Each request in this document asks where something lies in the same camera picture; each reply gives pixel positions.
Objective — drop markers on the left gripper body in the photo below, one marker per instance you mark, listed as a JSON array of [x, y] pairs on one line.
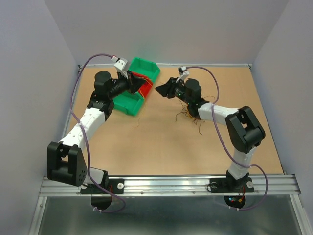
[[124, 83]]

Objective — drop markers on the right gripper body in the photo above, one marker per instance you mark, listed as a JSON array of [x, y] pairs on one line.
[[178, 88]]

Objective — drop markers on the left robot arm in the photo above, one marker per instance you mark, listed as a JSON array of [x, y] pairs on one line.
[[65, 160]]

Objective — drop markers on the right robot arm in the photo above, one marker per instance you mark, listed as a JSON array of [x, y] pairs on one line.
[[244, 129]]

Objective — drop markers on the red bin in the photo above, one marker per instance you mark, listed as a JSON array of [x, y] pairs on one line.
[[145, 89]]

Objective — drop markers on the far green bin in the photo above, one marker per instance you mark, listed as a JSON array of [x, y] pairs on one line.
[[145, 67]]

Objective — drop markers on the green bin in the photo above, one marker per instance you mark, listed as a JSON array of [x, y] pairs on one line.
[[145, 67], [129, 103]]

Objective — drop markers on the near green bin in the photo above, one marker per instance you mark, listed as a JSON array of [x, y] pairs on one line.
[[129, 103]]

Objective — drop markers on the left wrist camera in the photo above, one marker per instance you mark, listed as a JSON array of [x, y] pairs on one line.
[[120, 64]]

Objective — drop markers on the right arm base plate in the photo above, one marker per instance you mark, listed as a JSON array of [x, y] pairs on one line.
[[227, 185]]

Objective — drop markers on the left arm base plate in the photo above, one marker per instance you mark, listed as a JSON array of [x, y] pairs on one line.
[[115, 186]]

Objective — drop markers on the aluminium rail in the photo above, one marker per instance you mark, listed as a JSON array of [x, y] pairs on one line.
[[170, 186]]

